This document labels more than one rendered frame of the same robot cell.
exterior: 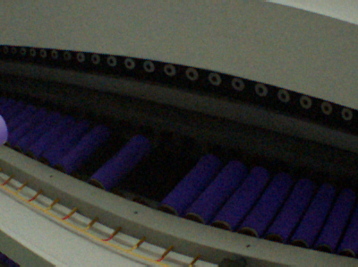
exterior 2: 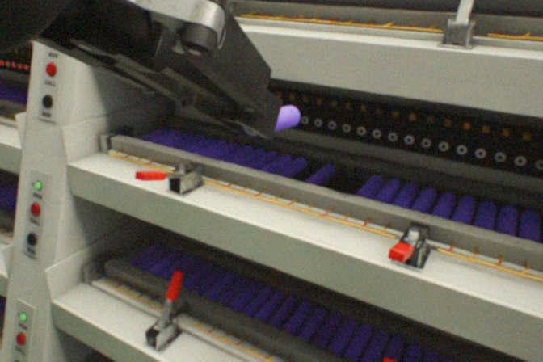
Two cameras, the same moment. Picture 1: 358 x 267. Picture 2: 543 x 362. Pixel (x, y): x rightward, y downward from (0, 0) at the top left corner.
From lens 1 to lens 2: 21 cm
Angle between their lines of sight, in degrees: 11
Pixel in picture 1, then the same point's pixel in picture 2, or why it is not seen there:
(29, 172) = (256, 176)
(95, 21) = (350, 66)
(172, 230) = (371, 205)
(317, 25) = (501, 64)
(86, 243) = (305, 220)
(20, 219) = (245, 208)
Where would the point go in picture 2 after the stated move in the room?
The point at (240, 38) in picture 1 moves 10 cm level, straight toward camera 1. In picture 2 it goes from (444, 78) to (491, 68)
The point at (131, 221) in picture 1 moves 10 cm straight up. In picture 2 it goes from (342, 201) to (361, 106)
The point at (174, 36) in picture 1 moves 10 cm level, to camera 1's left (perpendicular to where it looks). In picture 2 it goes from (402, 79) to (292, 59)
